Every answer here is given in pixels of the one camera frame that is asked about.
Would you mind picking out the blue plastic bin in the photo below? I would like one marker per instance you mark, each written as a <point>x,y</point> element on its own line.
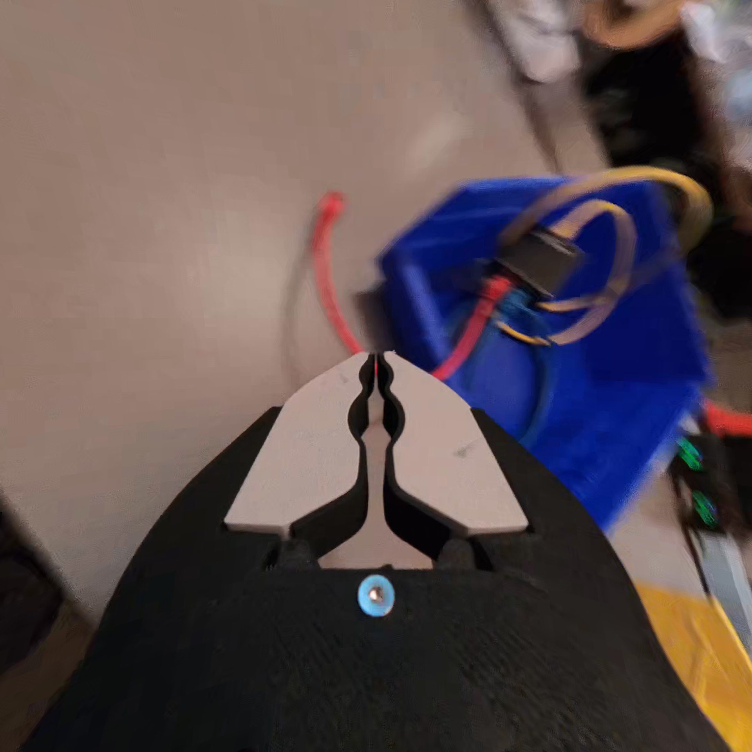
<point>617,399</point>

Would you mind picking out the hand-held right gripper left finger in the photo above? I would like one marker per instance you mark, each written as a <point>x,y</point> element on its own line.
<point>305,452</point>

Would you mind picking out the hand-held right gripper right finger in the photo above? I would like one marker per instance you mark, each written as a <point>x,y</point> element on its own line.
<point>446,464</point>

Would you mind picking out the dark blurred object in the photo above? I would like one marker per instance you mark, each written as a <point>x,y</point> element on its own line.
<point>646,106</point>

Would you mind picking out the grey desk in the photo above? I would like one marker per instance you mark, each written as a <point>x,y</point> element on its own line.
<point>147,205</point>

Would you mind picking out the black network adapter box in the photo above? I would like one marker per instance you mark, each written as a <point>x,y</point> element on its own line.
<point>537,258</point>

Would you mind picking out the yellow plastic bin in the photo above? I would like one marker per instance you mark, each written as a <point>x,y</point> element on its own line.
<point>693,646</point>

